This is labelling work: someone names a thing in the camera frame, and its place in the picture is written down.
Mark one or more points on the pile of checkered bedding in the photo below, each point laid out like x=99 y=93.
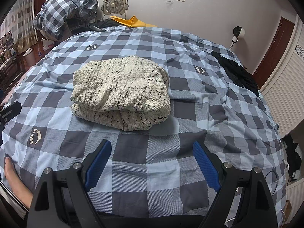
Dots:
x=54 y=11

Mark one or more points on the black clothes in wardrobe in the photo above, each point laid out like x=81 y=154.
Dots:
x=293 y=156

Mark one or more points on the computer monitor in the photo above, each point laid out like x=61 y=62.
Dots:
x=6 y=42

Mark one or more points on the person's bare leg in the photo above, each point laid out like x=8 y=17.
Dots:
x=16 y=187

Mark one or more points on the black bag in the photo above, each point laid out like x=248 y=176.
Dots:
x=106 y=23

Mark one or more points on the person's black striped shorts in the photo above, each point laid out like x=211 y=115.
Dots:
x=9 y=211

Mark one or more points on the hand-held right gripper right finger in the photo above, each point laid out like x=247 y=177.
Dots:
x=206 y=166

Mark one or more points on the blue grey checkered bed cover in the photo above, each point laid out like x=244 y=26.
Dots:
x=154 y=152

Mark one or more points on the dark wooden desk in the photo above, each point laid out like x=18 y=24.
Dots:
x=9 y=71

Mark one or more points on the pale waste bin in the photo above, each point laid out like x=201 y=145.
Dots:
x=29 y=55

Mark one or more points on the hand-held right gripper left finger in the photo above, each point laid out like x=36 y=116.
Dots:
x=98 y=166

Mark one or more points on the beige box fan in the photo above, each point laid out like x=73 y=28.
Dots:
x=114 y=4

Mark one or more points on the yellow cloth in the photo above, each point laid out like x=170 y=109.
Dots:
x=133 y=21

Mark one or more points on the cream plaid knit shirt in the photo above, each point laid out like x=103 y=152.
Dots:
x=118 y=87

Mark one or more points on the patterned curtain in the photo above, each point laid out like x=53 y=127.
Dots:
x=23 y=21

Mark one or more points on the white slatted wardrobe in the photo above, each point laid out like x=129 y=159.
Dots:
x=285 y=95

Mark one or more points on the black clothing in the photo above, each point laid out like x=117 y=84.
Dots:
x=239 y=73

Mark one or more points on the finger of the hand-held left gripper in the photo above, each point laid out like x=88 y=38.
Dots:
x=10 y=110

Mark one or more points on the white plastic bag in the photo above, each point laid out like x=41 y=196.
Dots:
x=48 y=44

